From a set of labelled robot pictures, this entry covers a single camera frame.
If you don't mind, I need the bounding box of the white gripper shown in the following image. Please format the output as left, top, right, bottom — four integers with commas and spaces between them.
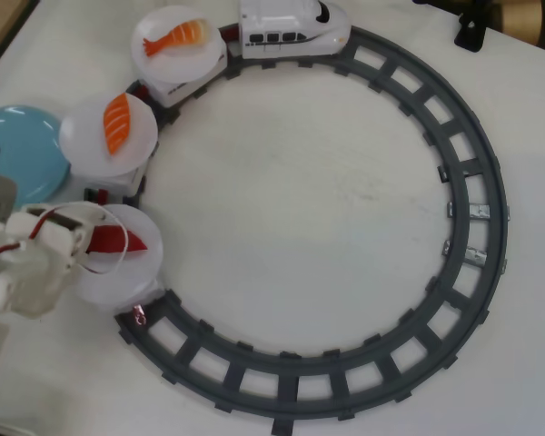
6, 203, 102, 269

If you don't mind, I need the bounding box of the red tuna sushi toy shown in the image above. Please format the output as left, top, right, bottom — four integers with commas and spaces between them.
86, 224, 149, 254

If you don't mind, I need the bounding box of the blue round dish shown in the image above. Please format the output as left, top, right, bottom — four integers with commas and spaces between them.
0, 104, 73, 211

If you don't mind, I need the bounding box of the orange salmon sushi toy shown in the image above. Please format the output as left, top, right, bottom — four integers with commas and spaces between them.
103, 92, 133, 154

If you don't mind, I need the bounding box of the orange shrimp sushi toy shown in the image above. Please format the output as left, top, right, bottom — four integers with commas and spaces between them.
143, 17, 210, 58

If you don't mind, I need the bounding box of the white Shinkansen toy locomotive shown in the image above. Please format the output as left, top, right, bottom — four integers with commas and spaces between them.
237, 0, 352, 60

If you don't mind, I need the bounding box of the white train wagon with plate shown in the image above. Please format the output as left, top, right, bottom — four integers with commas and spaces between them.
58, 93, 159, 201
74, 203, 167, 317
131, 5, 231, 108

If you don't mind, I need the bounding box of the grey circular toy train track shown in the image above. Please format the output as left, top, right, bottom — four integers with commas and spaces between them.
113, 22, 512, 436

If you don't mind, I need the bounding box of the black clamp stand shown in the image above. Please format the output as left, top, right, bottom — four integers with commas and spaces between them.
453, 0, 488, 55

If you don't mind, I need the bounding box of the brown cardboard box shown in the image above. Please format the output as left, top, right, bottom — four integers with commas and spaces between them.
521, 0, 545, 46

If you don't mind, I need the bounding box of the thin red cable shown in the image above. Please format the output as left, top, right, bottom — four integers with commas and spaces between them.
0, 209, 67, 264

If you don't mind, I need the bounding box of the thin white cable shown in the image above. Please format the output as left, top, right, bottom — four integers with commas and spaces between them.
49, 203, 131, 276

